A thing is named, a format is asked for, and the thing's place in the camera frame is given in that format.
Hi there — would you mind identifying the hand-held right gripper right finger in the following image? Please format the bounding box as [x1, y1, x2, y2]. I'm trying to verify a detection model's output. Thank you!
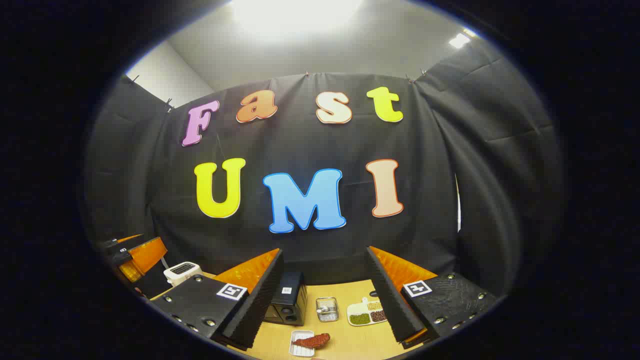
[366, 246, 498, 350]

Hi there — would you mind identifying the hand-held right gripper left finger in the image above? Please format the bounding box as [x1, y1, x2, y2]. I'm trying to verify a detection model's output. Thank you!
[150, 248, 285, 351]

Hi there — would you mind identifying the black electric oven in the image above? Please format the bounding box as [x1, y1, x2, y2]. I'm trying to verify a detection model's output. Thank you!
[263, 271, 308, 327]

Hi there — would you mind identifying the red raw steak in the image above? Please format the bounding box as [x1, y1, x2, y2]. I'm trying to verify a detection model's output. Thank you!
[292, 333, 331, 349]

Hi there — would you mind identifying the white divided plate of beans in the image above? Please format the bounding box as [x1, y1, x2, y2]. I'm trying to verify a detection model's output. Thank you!
[347, 297, 388, 327]

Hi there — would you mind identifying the white toaster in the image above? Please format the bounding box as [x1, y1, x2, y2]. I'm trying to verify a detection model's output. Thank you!
[163, 261, 203, 287]

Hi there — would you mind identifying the small white ribbed tray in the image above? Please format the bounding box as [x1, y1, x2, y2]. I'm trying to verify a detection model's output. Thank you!
[289, 329, 316, 358]

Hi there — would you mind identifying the black backdrop cloth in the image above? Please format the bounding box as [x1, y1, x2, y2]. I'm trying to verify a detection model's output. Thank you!
[85, 37, 566, 301]

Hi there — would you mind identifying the small metal wire basket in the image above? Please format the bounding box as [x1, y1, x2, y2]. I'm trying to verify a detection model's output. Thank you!
[315, 297, 339, 322]

